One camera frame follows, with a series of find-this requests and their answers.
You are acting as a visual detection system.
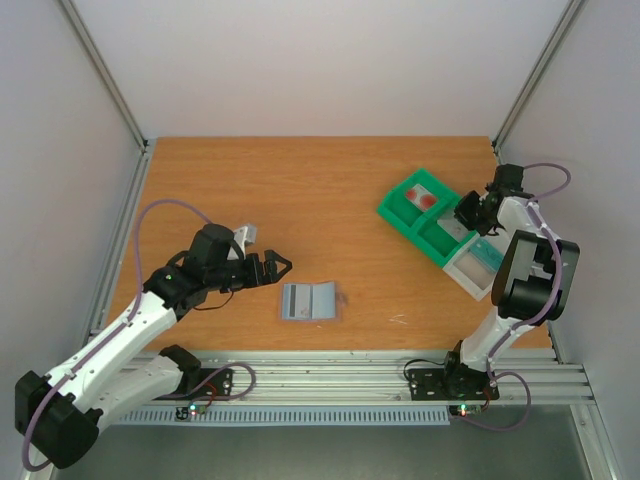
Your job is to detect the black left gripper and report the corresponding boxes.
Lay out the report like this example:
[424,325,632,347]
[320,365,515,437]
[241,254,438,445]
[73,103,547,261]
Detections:
[208,251,293,292]

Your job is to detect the grey stripe white card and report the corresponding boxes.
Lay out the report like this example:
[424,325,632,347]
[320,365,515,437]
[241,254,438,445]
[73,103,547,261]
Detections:
[281,283,312,321]

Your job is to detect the pink leather card holder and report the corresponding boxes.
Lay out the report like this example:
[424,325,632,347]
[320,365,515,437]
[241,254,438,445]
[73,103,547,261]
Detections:
[279,281,348,323]

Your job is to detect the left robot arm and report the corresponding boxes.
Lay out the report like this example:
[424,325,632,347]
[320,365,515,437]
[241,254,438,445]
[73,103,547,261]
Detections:
[14,223,293,472]

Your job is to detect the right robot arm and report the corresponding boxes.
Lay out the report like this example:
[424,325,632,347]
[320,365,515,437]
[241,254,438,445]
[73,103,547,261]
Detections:
[441,164,580,399]

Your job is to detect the teal card stack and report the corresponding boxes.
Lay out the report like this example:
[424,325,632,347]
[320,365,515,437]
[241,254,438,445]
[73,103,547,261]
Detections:
[470,238,504,273]

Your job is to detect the red circle card stack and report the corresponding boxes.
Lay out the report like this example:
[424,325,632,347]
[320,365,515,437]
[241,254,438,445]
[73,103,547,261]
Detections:
[405,184,438,212]

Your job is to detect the small green bin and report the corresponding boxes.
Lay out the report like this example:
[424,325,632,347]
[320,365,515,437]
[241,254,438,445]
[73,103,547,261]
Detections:
[409,200,478,268]

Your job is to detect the white bin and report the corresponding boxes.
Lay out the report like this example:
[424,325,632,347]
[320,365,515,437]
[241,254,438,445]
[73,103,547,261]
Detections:
[443,235,508,301]

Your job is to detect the large green bin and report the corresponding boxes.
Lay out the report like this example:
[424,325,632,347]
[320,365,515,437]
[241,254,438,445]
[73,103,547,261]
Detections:
[377,169,460,238]

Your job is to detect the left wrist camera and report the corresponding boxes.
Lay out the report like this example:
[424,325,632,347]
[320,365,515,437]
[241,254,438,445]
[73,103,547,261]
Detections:
[228,224,257,260]

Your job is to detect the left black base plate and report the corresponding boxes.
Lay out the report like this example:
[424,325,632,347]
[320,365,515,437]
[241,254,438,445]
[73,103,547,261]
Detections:
[157,368,234,401]

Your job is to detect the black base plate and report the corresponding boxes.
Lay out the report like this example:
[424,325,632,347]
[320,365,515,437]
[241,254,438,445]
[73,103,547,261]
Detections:
[408,368,500,402]
[157,368,234,401]

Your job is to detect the grey slotted cable duct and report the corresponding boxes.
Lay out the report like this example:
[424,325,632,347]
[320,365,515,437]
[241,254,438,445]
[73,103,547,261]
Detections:
[116,405,450,428]

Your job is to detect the aluminium front rail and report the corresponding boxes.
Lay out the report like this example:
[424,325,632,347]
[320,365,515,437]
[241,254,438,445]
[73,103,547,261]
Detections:
[192,348,595,406]

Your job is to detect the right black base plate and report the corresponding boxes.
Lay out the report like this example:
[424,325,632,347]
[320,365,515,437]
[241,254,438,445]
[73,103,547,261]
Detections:
[408,368,500,402]

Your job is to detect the aluminium frame post right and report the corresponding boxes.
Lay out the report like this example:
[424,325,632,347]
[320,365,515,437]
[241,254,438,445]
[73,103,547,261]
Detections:
[491,0,588,158]

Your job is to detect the aluminium frame post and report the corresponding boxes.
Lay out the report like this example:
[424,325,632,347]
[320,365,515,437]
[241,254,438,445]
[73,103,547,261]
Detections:
[54,0,151,151]
[491,0,588,158]

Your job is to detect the aluminium frame post left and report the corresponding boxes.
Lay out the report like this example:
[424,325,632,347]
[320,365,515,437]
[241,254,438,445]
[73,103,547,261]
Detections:
[54,0,151,151]

